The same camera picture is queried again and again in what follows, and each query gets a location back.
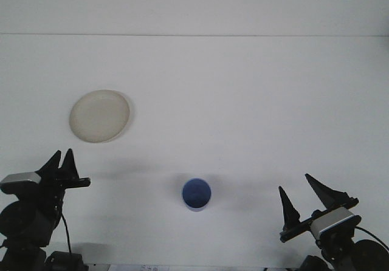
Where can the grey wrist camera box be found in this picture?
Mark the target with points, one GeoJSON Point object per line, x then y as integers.
{"type": "Point", "coordinates": [21, 178]}
{"type": "Point", "coordinates": [334, 219]}

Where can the pale blue cup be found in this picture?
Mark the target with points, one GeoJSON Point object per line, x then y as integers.
{"type": "Point", "coordinates": [197, 193]}

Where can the pale round plate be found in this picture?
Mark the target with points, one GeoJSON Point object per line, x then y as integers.
{"type": "Point", "coordinates": [98, 116]}

